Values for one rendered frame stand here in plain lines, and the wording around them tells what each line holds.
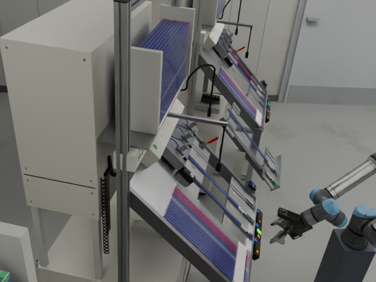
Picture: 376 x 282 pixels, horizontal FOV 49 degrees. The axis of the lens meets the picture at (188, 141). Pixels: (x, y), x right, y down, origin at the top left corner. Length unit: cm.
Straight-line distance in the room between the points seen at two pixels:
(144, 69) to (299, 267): 205
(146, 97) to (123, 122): 15
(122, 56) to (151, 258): 114
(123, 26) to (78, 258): 125
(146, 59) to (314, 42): 369
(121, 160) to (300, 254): 198
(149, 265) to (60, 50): 114
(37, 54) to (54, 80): 10
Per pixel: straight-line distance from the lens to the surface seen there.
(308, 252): 321
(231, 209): 212
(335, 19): 497
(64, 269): 210
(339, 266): 258
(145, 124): 153
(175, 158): 184
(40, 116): 156
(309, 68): 508
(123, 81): 131
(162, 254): 213
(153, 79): 144
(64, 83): 145
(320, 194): 215
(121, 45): 127
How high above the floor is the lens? 220
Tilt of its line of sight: 32 degrees down
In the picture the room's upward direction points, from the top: 5 degrees clockwise
